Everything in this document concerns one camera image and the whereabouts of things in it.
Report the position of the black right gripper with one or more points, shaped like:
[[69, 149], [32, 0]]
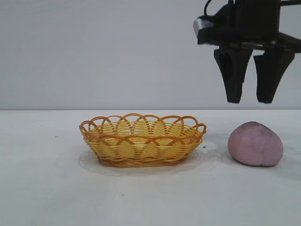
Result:
[[258, 23]]

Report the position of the pink toy peach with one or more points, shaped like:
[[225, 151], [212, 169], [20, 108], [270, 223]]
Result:
[[255, 144]]

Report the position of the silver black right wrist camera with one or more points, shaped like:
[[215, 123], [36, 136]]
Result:
[[202, 23]]

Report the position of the yellow woven plastic basket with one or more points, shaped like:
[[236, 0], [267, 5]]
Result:
[[141, 153]]

